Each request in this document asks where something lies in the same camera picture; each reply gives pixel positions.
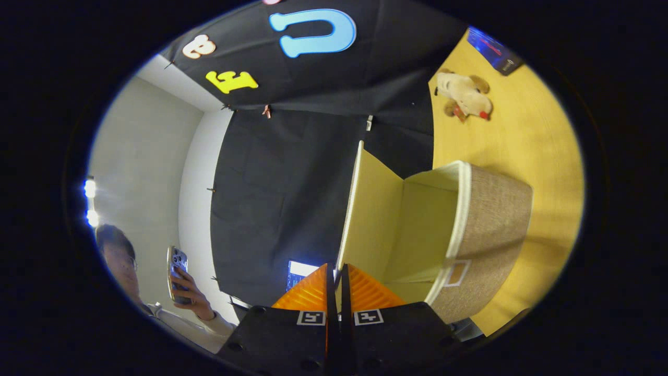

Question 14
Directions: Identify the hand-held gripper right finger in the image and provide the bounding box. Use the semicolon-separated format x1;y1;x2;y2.
339;264;465;376

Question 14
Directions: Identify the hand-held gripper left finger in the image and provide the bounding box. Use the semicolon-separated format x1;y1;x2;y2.
217;263;336;376

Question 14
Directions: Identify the brown fabric storage box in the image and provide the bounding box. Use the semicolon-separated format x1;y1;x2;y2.
334;140;533;324

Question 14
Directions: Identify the lit computer screen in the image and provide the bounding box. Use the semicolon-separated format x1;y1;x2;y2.
286;260;320;292

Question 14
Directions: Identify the black backdrop cloth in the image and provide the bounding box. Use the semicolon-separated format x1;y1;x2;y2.
159;0;470;316

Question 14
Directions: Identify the silver smartphone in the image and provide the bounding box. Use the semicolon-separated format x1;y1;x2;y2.
167;245;191;305

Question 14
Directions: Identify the beige plush dog toy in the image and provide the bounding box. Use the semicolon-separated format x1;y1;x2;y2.
435;70;493;122

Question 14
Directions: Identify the dark blue book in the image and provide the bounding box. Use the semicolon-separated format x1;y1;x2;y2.
466;26;523;77

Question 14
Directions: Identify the bright wall light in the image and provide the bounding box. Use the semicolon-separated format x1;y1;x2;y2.
83;178;100;228

